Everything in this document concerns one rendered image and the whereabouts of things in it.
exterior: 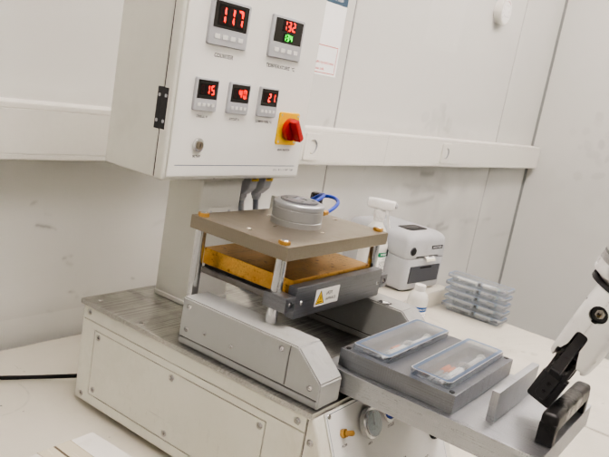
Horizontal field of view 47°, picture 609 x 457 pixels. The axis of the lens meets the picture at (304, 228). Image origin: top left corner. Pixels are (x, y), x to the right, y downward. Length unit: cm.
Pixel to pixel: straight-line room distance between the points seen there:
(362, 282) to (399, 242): 90
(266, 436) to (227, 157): 43
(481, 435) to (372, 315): 36
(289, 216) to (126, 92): 30
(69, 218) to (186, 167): 43
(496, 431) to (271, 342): 29
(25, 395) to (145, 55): 58
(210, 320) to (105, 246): 56
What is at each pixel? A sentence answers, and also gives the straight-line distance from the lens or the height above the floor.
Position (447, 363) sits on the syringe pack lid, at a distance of 94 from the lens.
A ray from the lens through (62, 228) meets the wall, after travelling 142.
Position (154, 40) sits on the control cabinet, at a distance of 105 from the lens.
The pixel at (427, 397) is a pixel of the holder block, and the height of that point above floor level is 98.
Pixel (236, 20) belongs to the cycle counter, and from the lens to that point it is 108.
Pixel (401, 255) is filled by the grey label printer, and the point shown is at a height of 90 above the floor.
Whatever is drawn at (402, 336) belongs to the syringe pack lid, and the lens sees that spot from 99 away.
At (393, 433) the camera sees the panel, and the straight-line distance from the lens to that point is 105.
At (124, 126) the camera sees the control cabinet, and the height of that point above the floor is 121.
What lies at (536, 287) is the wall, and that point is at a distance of 350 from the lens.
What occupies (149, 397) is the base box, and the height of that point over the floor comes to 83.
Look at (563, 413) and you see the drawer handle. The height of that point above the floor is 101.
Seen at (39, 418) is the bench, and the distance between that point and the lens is 119.
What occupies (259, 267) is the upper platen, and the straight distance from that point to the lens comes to 99.
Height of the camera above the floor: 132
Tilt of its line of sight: 12 degrees down
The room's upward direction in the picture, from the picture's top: 10 degrees clockwise
